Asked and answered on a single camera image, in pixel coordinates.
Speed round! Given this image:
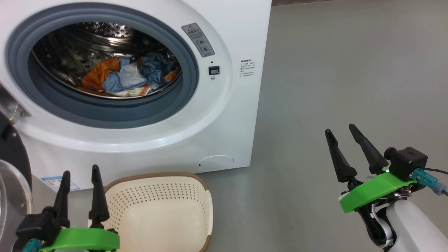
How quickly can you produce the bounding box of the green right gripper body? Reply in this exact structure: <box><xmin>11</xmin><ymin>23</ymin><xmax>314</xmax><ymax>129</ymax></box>
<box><xmin>338</xmin><ymin>171</ymin><xmax>417</xmax><ymax>214</ymax></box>

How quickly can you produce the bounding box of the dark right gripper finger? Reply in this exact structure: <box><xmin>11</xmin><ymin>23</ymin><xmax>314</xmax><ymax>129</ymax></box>
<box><xmin>324</xmin><ymin>128</ymin><xmax>358</xmax><ymax>183</ymax></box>
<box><xmin>348</xmin><ymin>123</ymin><xmax>390</xmax><ymax>175</ymax></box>

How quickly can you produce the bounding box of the thin black cable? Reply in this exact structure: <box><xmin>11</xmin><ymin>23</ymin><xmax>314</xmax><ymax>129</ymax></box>
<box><xmin>424</xmin><ymin>167</ymin><xmax>448</xmax><ymax>196</ymax></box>

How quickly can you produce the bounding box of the grey warning sticker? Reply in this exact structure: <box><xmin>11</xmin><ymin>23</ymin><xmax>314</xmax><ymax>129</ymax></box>
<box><xmin>181</xmin><ymin>23</ymin><xmax>215</xmax><ymax>58</ymax></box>

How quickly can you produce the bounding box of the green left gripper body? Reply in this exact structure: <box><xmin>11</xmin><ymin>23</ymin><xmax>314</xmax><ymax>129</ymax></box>
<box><xmin>40</xmin><ymin>227</ymin><xmax>120</xmax><ymax>252</ymax></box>

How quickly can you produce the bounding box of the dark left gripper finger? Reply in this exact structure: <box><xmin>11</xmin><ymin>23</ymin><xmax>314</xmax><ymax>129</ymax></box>
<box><xmin>88</xmin><ymin>164</ymin><xmax>111</xmax><ymax>229</ymax></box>
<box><xmin>52</xmin><ymin>171</ymin><xmax>71</xmax><ymax>228</ymax></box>

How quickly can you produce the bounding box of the black round glass washer door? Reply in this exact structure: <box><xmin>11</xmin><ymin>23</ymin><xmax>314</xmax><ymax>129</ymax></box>
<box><xmin>0</xmin><ymin>111</ymin><xmax>34</xmax><ymax>252</ymax></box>

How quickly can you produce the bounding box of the teal cable connector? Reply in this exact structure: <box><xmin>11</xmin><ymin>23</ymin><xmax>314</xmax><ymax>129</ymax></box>
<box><xmin>412</xmin><ymin>168</ymin><xmax>438</xmax><ymax>188</ymax></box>
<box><xmin>21</xmin><ymin>238</ymin><xmax>40</xmax><ymax>252</ymax></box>

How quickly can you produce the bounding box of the cream perforated laundry basket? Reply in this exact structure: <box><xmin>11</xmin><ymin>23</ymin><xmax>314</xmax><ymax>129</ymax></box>
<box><xmin>91</xmin><ymin>172</ymin><xmax>214</xmax><ymax>252</ymax></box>

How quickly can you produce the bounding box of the blue garment with orange print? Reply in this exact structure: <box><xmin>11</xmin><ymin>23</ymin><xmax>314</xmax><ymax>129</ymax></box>
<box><xmin>80</xmin><ymin>56</ymin><xmax>149</xmax><ymax>97</ymax></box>

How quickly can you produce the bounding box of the stainless steel washing machine drum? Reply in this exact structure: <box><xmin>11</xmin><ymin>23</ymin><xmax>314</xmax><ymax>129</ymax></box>
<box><xmin>30</xmin><ymin>21</ymin><xmax>183</xmax><ymax>100</ymax></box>

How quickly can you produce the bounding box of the blue energy label sticker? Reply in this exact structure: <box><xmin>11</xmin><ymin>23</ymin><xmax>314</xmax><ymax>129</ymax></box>
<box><xmin>41</xmin><ymin>175</ymin><xmax>81</xmax><ymax>193</ymax></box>

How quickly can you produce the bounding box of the small black text label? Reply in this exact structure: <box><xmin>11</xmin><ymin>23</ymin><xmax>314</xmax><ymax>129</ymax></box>
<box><xmin>240</xmin><ymin>59</ymin><xmax>256</xmax><ymax>77</ymax></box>

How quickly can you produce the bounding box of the white front-load washing machine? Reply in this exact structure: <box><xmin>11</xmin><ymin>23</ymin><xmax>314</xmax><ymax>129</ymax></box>
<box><xmin>0</xmin><ymin>0</ymin><xmax>272</xmax><ymax>192</ymax></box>

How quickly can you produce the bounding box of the round white filter cover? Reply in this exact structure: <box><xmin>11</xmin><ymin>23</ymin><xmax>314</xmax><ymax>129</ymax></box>
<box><xmin>197</xmin><ymin>155</ymin><xmax>235</xmax><ymax>172</ymax></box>

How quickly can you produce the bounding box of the metal door hinge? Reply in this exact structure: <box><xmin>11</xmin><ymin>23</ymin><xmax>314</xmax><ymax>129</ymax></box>
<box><xmin>0</xmin><ymin>83</ymin><xmax>32</xmax><ymax>124</ymax></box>

